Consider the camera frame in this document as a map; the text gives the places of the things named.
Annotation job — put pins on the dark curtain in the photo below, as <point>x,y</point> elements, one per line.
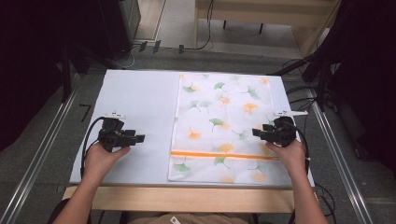
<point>367,77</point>
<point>28,68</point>

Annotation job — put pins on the black equipment cabinet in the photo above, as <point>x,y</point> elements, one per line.
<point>99,25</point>

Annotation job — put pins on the person's right hand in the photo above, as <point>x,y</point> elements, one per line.
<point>292,158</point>

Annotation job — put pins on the black metal stand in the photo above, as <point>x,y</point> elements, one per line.
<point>322,81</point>
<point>66,77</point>

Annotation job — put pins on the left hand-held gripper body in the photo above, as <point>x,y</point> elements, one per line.
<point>113,137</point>

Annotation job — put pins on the leaf print mesh laundry bag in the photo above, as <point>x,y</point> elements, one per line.
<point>218,102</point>

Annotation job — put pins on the white table cover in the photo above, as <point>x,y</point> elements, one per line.
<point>140,93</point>

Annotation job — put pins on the aluminium floor rail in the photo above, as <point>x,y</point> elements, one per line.
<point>339,158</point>
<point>40,158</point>

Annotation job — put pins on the person's beige trousers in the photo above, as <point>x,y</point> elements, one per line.
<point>211,218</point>

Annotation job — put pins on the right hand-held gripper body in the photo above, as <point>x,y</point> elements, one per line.
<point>283,132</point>

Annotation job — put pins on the wooden table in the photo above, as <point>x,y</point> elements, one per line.
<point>186,199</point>

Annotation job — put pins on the person's left hand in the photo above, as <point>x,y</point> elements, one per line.
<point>99,161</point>

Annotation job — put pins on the light wooden bench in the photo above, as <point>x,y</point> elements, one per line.
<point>267,9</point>

